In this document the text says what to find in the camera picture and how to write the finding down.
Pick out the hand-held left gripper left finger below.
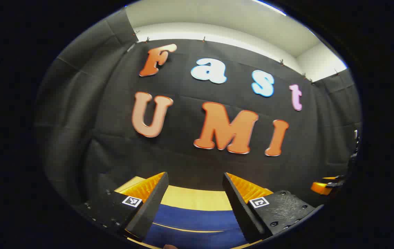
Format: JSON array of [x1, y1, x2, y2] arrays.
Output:
[[74, 172, 169, 242]]

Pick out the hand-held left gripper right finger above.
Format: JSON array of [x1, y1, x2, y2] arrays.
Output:
[[222, 172, 324, 244]]

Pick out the blue denim jeans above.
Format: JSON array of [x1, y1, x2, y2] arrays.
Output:
[[143, 203, 250, 249]]

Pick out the black backdrop cloth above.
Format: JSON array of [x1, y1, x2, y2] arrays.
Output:
[[34, 10, 362, 209]]

